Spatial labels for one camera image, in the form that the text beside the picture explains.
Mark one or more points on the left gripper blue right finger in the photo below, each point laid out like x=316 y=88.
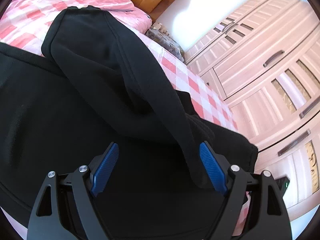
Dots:
x=253 y=208

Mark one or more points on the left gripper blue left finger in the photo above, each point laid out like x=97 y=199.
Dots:
x=64 y=207

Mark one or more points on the black pants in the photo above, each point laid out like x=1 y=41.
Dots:
x=96 y=83

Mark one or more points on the pink checkered bed sheet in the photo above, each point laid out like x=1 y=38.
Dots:
x=200 y=84

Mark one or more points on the light wood wardrobe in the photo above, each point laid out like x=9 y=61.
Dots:
x=263 y=60

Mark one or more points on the pink quilt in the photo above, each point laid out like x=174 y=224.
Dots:
x=25 y=22

